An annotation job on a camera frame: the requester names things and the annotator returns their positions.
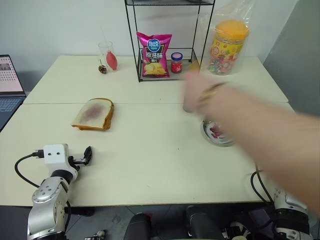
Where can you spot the clear glass cup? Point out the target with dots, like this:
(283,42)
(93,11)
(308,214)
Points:
(103,53)

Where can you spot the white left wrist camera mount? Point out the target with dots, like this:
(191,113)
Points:
(53,155)

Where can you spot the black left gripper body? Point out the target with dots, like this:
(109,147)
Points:
(75,162)

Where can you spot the bread slice with jam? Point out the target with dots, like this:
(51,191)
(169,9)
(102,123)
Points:
(93,113)

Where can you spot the pink potato chips bag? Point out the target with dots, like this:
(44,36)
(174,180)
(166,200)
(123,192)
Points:
(155,56)

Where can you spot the person's bare hand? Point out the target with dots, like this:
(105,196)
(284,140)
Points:
(193,92)

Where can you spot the dark rounded shape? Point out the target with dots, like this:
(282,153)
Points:
(138,227)
(202,223)

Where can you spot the small glass dish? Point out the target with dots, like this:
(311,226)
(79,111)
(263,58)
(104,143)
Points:
(212,133)

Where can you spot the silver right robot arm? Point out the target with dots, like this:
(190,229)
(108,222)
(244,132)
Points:
(291,215)

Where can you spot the clear plastic bag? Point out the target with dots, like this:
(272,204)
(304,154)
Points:
(225,12)

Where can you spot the person's bare forearm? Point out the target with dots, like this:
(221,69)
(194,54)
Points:
(270,135)

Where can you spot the candy jar with orange lid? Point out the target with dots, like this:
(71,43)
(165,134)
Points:
(228,50)

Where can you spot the open laptop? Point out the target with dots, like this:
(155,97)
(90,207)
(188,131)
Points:
(8,77)

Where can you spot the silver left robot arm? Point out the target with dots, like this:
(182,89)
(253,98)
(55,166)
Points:
(48,197)

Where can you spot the red object in glass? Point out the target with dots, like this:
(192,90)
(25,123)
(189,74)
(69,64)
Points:
(111,60)

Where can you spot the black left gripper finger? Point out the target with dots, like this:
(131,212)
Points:
(86,161)
(88,151)

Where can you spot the small red jam jar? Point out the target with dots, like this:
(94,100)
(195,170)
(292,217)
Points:
(176,63)

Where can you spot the black and white shoe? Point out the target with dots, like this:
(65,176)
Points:
(238,231)

